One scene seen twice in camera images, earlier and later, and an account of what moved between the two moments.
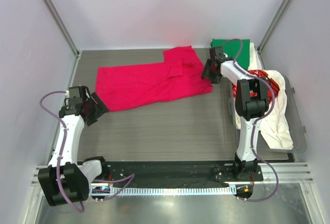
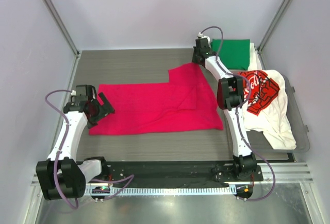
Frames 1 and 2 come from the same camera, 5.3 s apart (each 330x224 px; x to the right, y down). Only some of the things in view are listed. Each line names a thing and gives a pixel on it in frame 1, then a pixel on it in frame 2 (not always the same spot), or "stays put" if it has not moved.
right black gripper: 215,79 to 193,59
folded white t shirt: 254,63 stays put
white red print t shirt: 276,128 stays put
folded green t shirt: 236,49 stays put
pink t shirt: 180,75 to 185,104
